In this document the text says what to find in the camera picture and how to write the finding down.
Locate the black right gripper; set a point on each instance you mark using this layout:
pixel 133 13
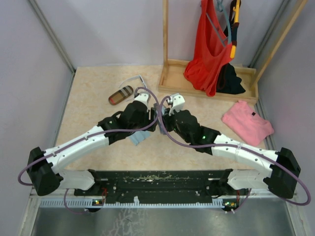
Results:
pixel 168 117

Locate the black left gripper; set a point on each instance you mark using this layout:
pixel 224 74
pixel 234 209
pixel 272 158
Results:
pixel 147 116

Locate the plaid brown glasses case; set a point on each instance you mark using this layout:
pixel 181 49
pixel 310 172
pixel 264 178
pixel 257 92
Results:
pixel 120 95

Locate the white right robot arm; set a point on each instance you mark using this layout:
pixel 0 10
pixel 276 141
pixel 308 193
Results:
pixel 276 171

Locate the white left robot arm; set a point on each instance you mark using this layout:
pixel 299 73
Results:
pixel 47 167

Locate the white sunglasses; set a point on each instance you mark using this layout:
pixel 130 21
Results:
pixel 134 78

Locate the light blue cloth left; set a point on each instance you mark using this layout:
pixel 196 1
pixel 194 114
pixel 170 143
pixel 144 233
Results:
pixel 139 136

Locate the wooden clothes rack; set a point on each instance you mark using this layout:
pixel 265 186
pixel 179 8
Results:
pixel 172 77

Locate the pink folded shirt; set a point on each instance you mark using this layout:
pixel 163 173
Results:
pixel 247 124

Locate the black garment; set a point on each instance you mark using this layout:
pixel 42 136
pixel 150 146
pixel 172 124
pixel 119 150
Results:
pixel 228 81

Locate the red garment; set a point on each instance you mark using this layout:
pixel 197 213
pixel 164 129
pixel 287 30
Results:
pixel 211 52

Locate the yellow black hanger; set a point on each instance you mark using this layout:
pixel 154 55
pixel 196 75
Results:
pixel 232 29

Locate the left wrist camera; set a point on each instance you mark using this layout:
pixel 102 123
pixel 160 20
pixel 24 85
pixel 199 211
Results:
pixel 143 97

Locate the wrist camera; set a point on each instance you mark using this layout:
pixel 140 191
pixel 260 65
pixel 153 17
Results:
pixel 143 97
pixel 177 102

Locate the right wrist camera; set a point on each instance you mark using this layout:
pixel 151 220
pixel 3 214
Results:
pixel 177 102

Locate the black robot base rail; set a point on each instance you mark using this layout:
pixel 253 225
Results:
pixel 173 187

